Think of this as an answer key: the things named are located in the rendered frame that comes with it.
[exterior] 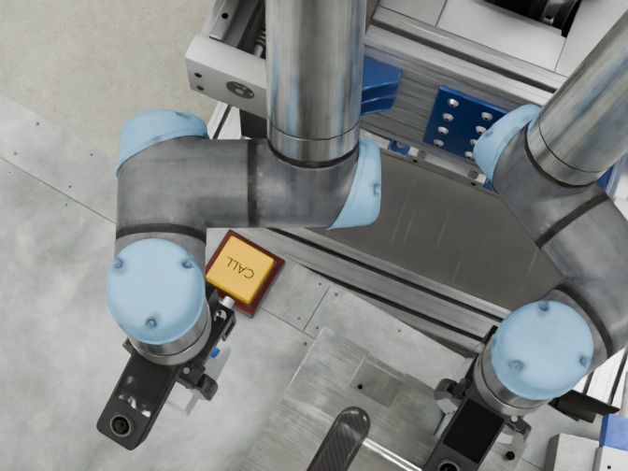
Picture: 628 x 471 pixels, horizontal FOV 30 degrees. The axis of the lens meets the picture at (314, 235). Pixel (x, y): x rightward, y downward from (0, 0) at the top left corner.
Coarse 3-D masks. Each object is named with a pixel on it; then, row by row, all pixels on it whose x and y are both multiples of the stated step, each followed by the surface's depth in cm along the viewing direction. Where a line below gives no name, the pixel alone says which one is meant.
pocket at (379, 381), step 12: (372, 360) 133; (360, 372) 133; (372, 372) 133; (384, 372) 133; (396, 372) 132; (348, 384) 130; (360, 384) 133; (372, 384) 133; (384, 384) 133; (396, 384) 133; (372, 396) 133; (384, 396) 133
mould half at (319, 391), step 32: (320, 352) 131; (352, 352) 131; (320, 384) 130; (416, 384) 130; (288, 416) 129; (320, 416) 129; (384, 416) 129; (416, 416) 129; (256, 448) 129; (288, 448) 129; (384, 448) 128; (416, 448) 128; (512, 448) 129
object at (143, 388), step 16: (128, 368) 108; (144, 368) 108; (160, 368) 108; (176, 368) 107; (128, 384) 109; (144, 384) 108; (160, 384) 108; (112, 400) 109; (128, 400) 109; (144, 400) 108; (160, 400) 108; (112, 416) 109; (128, 416) 109; (144, 416) 109; (112, 432) 110; (128, 432) 109; (144, 432) 109; (128, 448) 110
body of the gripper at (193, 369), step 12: (216, 288) 107; (216, 300) 110; (216, 312) 113; (228, 312) 112; (216, 324) 112; (228, 324) 113; (216, 336) 111; (132, 348) 113; (204, 348) 111; (192, 360) 110; (204, 360) 111; (192, 372) 111; (192, 384) 112
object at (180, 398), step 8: (224, 304) 128; (232, 304) 128; (224, 312) 128; (216, 352) 125; (176, 384) 123; (176, 392) 123; (184, 392) 123; (168, 400) 123; (176, 400) 122; (184, 400) 123; (192, 400) 124; (176, 408) 127; (184, 408) 122; (192, 408) 127
